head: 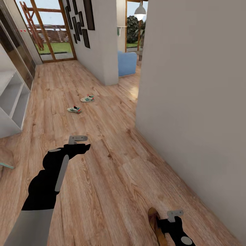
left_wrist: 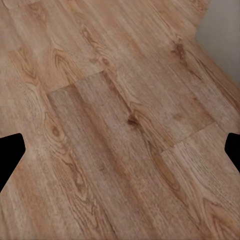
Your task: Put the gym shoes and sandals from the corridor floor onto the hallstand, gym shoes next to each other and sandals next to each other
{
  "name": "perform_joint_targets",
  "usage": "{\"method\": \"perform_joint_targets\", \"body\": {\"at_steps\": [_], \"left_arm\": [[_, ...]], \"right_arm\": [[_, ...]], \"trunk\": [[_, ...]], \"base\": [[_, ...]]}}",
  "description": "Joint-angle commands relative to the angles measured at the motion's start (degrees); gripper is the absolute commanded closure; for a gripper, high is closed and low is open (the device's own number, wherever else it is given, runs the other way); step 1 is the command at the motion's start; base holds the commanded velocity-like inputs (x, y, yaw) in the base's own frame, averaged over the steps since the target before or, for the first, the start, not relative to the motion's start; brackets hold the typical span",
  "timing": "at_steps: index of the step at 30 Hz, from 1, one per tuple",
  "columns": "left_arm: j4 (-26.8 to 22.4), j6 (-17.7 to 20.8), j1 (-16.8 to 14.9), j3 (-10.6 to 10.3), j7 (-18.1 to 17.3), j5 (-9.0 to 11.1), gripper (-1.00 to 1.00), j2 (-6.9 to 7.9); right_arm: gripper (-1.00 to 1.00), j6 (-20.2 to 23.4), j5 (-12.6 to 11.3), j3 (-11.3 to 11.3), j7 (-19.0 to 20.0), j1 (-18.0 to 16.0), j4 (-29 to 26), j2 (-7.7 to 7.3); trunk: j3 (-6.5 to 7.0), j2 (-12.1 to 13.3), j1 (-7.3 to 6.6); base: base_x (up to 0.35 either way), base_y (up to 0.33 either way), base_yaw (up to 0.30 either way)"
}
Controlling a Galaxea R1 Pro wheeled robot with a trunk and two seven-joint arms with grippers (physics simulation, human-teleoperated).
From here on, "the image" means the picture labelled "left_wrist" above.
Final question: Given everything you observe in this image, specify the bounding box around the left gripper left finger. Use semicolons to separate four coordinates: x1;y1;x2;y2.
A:
0;133;26;192

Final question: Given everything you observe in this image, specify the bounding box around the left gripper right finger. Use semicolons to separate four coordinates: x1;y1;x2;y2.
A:
224;133;240;172

